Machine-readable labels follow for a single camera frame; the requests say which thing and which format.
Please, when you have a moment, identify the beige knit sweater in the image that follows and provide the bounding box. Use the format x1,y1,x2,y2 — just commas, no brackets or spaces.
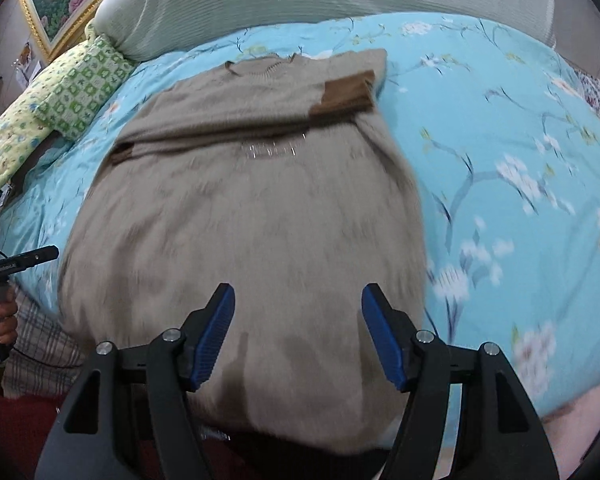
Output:
57,49,427,454

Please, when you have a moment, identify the light blue floral bedsheet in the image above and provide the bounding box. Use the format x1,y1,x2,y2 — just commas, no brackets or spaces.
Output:
0,12,600,416

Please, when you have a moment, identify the person's left hand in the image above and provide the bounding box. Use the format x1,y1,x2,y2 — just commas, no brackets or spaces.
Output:
0,285,18,346

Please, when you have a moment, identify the green checkered pillow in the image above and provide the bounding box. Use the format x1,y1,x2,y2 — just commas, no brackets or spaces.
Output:
34,35,134,141

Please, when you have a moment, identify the yellow floral quilt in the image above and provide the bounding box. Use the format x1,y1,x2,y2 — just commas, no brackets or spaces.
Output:
0,40,90,188

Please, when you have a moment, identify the red sleeve forearm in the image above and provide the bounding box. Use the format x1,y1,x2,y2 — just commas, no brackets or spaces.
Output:
0,396,66,479

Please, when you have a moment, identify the plaid blanket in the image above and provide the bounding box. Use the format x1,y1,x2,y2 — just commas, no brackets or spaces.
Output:
2,285,85,399

